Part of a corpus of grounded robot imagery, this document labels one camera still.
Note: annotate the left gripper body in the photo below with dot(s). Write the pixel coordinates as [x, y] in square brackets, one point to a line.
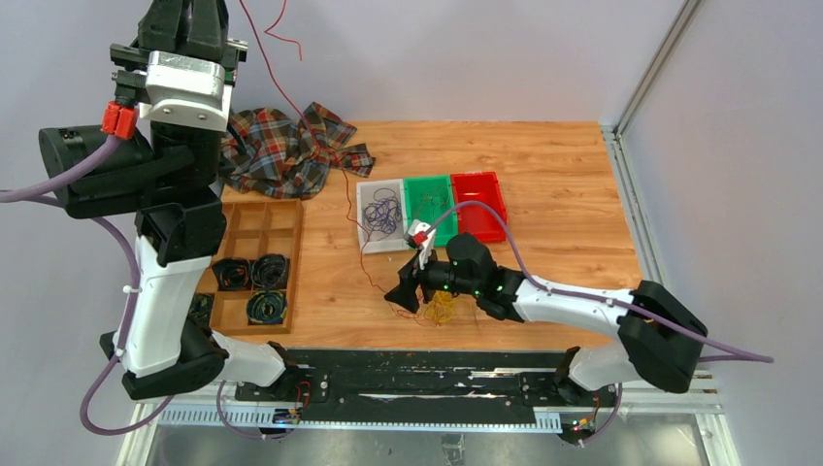
[135, 58]

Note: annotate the red plastic bin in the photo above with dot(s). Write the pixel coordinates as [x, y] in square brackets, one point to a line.
[483, 187]

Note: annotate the wooden compartment tray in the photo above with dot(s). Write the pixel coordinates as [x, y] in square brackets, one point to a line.
[249, 288]

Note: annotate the right aluminium frame post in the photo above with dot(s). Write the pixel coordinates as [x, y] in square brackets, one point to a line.
[673, 36]

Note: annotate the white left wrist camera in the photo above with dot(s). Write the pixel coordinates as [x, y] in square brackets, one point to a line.
[186, 91]

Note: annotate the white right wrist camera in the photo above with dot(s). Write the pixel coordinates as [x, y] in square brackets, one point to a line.
[419, 238]

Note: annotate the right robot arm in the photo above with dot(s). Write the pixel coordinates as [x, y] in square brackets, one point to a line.
[508, 294]

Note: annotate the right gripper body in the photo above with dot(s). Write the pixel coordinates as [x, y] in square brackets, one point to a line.
[437, 276]

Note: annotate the plaid cloth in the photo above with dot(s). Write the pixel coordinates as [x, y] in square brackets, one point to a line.
[267, 152]

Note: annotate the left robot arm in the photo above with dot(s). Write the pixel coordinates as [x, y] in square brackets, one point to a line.
[155, 154]

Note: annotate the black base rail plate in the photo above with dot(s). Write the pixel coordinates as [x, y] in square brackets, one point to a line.
[436, 388]

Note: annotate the right aluminium table rail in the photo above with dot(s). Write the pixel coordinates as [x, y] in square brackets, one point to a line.
[643, 244]

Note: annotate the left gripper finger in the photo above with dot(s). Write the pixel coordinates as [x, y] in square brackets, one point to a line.
[208, 28]
[165, 26]

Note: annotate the green plastic bin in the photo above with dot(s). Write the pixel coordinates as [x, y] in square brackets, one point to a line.
[427, 198]

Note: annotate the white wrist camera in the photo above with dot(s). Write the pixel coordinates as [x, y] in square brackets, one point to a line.
[419, 238]
[186, 91]

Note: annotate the white plastic bin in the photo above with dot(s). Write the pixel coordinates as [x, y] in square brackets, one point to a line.
[381, 216]

